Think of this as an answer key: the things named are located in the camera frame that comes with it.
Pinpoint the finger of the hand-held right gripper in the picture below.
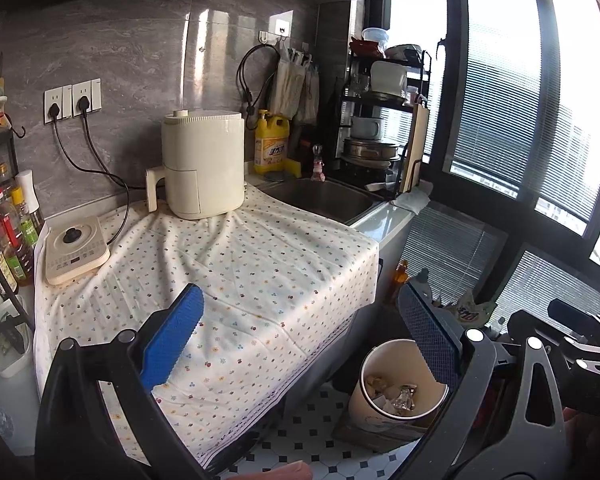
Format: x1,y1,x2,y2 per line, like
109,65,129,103
549,298,600,337
507,310,581,359

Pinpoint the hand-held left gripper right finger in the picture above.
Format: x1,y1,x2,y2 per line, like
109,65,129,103
397,280,567,480

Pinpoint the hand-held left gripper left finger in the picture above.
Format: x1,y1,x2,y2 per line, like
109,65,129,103
34,283,207,480

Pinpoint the white round bin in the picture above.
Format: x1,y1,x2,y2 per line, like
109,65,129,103
347,338,451,436

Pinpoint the person's right hand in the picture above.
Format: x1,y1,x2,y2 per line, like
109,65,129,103
562,406,600,446

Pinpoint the person's left hand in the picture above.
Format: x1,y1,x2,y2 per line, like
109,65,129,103
240,461,313,480

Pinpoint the laundry detergent pouch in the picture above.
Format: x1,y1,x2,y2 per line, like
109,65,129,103
450,292,498,326

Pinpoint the white detergent bottle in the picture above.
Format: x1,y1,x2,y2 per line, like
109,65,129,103
413,268,443,306

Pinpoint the orange bottle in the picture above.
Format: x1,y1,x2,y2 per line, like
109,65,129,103
392,258,410,306

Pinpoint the white sink cabinet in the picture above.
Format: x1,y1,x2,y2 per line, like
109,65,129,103
355,200,416,306

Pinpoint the floral dotted tablecloth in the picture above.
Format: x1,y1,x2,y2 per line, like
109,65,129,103
32,182,381,468

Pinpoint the cream induction cooker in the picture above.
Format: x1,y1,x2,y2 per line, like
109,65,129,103
43,215,112,287

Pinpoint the white dish cloth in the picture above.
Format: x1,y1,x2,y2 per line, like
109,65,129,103
391,182,433,213

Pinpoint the white plastic box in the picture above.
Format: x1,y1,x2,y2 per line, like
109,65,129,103
0,330,33,378

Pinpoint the cream air fryer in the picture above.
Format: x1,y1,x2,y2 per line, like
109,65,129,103
145,109,246,221

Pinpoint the steel sink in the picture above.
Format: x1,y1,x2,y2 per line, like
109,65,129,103
257,176,383,226

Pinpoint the green label oil bottle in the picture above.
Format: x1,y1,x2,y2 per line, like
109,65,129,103
15,220,40,251

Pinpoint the wooden cutting board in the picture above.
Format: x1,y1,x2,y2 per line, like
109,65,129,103
400,102,428,195

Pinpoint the steel pot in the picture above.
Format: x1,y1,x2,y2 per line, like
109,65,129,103
342,137,402,168

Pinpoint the small pink spray bottle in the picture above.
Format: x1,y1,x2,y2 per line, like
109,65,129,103
310,144,327,183

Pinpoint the white capped seasoning bottle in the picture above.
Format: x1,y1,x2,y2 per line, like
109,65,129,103
17,170,43,233

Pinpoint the red label sauce bottle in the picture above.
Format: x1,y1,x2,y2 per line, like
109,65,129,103
0,187,21,261

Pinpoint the yellow dish soap bottle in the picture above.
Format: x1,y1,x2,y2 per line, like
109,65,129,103
255,109,292,175

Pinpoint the white enamel pot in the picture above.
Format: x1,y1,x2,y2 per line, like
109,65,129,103
351,116,383,141

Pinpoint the black dish rack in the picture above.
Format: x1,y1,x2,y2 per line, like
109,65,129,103
337,42,433,196

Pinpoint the white plastic container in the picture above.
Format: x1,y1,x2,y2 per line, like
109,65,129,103
370,61,408,96

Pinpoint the clear hanging plastic bag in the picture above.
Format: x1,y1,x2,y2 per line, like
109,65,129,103
297,67,321,123

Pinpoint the striped hanging plastic bag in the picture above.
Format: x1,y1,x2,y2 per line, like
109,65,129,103
272,40,306,118

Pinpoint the black power cable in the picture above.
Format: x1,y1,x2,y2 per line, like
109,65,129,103
46,101,131,248
75,96,151,191

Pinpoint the white wall socket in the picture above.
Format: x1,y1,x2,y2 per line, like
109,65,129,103
71,78,102,117
44,85,73,123

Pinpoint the coiled black hanging cable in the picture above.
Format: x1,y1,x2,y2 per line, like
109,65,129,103
236,42,276,131

